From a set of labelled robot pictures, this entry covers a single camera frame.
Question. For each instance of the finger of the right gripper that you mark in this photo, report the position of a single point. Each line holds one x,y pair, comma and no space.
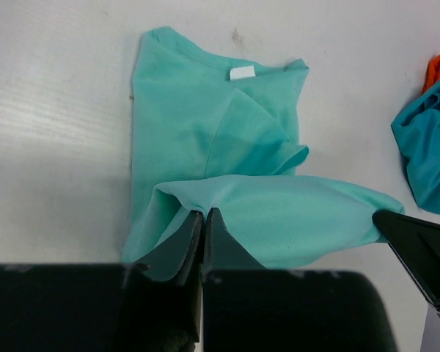
416,243

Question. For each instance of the blue folded t-shirt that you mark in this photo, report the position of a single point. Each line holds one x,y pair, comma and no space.
416,130

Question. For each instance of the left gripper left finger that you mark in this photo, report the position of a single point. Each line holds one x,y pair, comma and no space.
160,310

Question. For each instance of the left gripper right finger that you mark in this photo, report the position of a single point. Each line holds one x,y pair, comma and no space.
229,308

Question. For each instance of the teal green t-shirt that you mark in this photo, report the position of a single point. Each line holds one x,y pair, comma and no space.
217,132

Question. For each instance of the orange folded t-shirt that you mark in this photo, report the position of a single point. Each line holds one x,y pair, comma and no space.
432,73

